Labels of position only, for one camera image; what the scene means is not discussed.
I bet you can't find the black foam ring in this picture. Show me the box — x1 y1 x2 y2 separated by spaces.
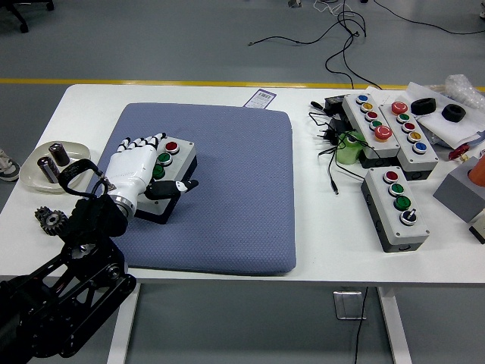
411 97 438 115
441 104 467 124

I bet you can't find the black steel gear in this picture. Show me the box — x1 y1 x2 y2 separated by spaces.
34 206 70 237

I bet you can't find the metal bracket under table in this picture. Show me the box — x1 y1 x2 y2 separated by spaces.
333 290 368 322

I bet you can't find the grey three-button control box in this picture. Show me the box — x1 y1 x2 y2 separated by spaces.
135 136 198 225

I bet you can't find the black floor cable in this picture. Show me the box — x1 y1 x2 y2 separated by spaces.
248 0 369 91

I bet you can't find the black office chair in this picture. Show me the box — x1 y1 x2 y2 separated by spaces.
0 0 55 34

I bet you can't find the grey five-button box, blue end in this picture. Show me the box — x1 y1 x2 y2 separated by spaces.
342 93 402 168

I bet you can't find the clear bubble wrap bag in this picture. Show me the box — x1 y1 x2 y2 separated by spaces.
431 74 485 111

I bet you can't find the grey box with selector switch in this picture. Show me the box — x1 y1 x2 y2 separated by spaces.
360 167 431 253

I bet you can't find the grey and white shoe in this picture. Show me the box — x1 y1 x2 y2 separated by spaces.
0 147 21 182

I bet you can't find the black plug with cord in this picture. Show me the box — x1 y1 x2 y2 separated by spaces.
308 100 367 197

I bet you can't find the black hanging cable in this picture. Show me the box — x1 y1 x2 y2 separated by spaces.
354 286 370 364

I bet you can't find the dark brown cylindrical capacitor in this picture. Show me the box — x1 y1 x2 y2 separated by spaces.
36 155 61 184
48 142 70 167

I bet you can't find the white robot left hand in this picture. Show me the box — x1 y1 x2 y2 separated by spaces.
103 132 200 213

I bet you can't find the grey block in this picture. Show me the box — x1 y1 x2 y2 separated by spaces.
433 157 485 225

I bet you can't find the grey five-button box, mushroom end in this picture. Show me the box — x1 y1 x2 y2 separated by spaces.
380 100 440 181

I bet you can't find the orange cylinder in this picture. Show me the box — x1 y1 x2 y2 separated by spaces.
468 155 485 187

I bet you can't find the red knob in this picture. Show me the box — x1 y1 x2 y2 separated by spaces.
449 143 471 161

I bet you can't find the black power adapter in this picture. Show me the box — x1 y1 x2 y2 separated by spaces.
324 94 352 117

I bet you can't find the small white and black box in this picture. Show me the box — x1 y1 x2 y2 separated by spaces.
468 208 485 244

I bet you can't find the purple barcode label tag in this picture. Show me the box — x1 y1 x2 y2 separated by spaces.
244 88 277 109

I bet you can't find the white table leg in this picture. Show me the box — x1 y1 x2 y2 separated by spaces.
106 282 142 364
377 286 412 364

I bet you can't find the beige shallow dish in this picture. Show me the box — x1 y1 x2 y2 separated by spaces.
19 140 92 195

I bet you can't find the blue-grey cushion mat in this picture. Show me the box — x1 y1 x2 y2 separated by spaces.
86 102 297 277

